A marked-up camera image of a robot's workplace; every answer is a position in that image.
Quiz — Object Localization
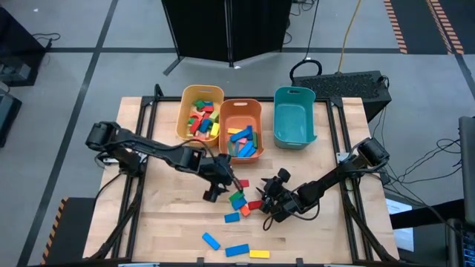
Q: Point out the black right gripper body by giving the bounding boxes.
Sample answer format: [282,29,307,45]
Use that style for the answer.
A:
[261,177,302,223]

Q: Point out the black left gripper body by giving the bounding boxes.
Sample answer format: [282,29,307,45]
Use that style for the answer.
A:
[200,154,235,186]

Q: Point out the long blue block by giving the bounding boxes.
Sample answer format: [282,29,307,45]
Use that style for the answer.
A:
[237,140,255,159]

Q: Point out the large blue block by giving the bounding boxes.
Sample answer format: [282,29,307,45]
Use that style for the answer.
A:
[225,243,250,257]

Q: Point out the orange plastic bin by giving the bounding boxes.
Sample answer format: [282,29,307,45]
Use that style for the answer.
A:
[218,98,265,165]

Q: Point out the yellow plastic bin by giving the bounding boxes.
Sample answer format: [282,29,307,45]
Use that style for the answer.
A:
[175,84,226,149]

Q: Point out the teal plastic bin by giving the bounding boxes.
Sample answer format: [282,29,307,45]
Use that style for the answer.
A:
[273,85,318,150]

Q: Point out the black computer case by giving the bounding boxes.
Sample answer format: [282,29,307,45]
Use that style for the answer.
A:
[292,70,393,123]

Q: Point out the white paper sheet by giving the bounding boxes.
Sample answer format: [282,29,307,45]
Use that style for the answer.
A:
[384,198,415,254]

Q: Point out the black curtain panel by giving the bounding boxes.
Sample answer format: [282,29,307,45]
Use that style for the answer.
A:
[229,0,294,63]
[161,0,232,63]

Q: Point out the black hazard-striped floor mat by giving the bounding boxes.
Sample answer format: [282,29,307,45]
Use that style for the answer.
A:
[39,196,98,266]

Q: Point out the grey monitor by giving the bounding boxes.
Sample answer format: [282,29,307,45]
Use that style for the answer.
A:
[458,115,475,226]

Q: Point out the dark monitor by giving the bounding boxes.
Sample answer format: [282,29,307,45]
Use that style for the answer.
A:
[0,88,22,148]

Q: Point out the black equipment cart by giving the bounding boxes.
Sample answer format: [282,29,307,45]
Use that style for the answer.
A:
[0,6,46,88]

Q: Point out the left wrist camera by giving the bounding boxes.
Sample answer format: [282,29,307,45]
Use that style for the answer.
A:
[203,185,224,203]

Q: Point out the black camera cable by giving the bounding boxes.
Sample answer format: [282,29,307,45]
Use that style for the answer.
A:
[262,202,321,231]

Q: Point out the black table frame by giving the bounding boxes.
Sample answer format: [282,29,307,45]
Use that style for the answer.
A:
[84,83,401,265]

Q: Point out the black divider post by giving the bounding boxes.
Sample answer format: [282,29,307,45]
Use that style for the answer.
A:
[226,0,235,70]

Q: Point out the black hanging cable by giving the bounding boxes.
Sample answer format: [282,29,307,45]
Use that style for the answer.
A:
[289,0,324,82]

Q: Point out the yellow hanging cable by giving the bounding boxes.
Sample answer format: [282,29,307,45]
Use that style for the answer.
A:
[336,0,363,73]

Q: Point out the black floor cable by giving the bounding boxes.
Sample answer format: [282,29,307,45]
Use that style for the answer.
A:
[31,32,62,50]

